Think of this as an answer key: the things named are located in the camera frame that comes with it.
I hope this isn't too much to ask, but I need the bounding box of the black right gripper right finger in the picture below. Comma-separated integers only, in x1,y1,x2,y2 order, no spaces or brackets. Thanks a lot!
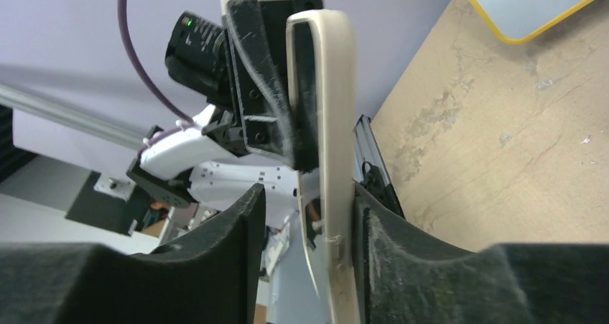
352,185,608,323

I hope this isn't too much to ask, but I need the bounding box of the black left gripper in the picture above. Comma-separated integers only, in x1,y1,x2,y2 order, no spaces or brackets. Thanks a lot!
164,0,324,172

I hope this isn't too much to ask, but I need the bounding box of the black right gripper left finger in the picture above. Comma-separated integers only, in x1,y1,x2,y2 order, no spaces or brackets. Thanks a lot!
1,184,266,323

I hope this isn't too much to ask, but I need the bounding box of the black phone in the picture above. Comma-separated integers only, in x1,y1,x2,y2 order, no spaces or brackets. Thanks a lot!
291,22,321,251

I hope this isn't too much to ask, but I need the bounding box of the white phone case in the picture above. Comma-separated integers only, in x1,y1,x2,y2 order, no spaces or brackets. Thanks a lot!
286,9,360,323

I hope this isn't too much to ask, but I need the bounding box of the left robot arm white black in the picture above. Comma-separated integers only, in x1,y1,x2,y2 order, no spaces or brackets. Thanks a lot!
127,0,324,228

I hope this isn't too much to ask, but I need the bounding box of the aluminium frame rail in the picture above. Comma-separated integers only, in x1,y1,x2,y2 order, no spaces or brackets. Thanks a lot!
1,84,143,150

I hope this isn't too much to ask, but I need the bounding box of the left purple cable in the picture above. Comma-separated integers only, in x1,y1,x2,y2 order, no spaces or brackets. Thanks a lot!
117,0,196,144

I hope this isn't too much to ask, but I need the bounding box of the white board yellow frame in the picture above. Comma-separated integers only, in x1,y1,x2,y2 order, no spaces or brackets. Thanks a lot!
468,0,595,44

